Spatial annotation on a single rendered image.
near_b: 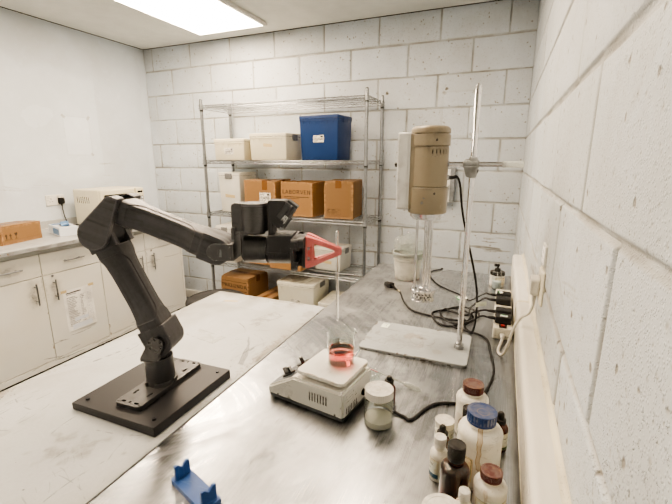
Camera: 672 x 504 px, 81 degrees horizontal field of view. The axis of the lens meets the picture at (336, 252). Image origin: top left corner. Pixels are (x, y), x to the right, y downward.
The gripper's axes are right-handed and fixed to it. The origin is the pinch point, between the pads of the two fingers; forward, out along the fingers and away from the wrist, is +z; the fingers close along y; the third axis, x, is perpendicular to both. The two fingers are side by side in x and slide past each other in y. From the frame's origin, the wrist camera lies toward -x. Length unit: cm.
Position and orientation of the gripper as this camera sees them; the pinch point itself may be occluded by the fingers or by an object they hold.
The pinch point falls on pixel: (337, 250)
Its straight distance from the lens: 83.2
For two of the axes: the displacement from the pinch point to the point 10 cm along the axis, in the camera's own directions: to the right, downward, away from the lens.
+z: 10.0, 0.2, -0.5
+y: 0.6, -2.3, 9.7
